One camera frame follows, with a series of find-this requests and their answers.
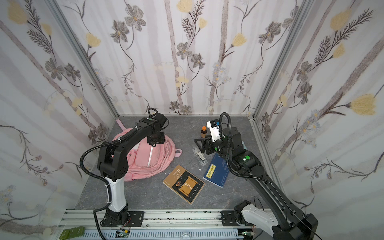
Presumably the green circuit board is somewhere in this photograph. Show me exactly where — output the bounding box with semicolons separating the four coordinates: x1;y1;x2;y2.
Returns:
59;226;86;240

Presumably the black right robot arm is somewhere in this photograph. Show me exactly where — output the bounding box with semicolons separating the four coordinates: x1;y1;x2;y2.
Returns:
198;112;319;240

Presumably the pink student backpack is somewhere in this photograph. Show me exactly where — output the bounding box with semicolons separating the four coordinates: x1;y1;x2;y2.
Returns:
124;136;183;182

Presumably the clear plastic pencil case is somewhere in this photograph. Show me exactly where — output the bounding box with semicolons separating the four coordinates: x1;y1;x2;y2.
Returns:
193;147;208;166

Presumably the blue notebook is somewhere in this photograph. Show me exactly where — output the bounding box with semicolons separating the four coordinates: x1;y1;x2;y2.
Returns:
203;154;229;188

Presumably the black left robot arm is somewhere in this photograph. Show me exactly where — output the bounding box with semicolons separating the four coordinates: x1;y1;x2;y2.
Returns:
79;108;169;229

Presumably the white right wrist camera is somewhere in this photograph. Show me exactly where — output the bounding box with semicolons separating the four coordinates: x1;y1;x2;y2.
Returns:
207;119;221;142

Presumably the aluminium mounting rail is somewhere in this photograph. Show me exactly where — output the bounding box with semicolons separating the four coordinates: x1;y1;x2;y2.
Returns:
55;210;269;240

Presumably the brown black book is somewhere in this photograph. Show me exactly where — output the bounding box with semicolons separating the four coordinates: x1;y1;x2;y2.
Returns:
163;165;205;205

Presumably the small brown orange-capped bottle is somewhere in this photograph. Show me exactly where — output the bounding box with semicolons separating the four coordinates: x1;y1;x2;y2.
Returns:
201;126;208;139

